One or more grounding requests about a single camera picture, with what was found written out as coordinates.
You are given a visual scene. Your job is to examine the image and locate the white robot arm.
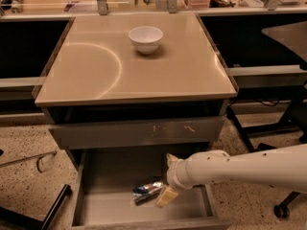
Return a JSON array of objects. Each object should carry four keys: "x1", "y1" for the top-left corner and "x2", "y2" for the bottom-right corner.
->
[{"x1": 156, "y1": 145, "x2": 307, "y2": 208}]

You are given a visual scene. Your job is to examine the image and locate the silver blue redbull can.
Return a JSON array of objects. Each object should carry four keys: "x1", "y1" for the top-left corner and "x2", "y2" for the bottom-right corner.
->
[{"x1": 132, "y1": 180, "x2": 164, "y2": 205}]

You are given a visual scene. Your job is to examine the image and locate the white ceramic bowl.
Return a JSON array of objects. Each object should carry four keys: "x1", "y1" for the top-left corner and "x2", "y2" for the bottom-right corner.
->
[{"x1": 129, "y1": 26, "x2": 163, "y2": 55}]

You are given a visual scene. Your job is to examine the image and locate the open middle drawer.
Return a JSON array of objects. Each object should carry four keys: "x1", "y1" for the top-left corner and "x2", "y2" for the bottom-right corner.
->
[{"x1": 69, "y1": 145, "x2": 231, "y2": 230}]

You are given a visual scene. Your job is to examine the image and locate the closed top drawer front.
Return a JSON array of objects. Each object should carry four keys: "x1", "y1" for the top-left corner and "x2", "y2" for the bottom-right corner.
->
[{"x1": 49, "y1": 116, "x2": 224, "y2": 150}]

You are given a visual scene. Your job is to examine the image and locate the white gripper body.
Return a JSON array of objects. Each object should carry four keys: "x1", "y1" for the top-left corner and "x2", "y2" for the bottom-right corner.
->
[{"x1": 167, "y1": 159, "x2": 193, "y2": 190}]

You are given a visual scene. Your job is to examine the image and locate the black bar on floor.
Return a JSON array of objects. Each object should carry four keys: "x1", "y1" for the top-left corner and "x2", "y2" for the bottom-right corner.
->
[{"x1": 0, "y1": 184, "x2": 72, "y2": 230}]

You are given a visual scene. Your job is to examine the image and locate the grey cable on floor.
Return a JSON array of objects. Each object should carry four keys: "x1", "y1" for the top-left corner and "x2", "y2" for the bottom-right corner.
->
[{"x1": 0, "y1": 149, "x2": 58, "y2": 173}]

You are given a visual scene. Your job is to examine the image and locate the grey drawer cabinet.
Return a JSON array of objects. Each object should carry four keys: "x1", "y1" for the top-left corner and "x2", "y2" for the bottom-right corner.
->
[{"x1": 35, "y1": 13, "x2": 237, "y2": 165}]

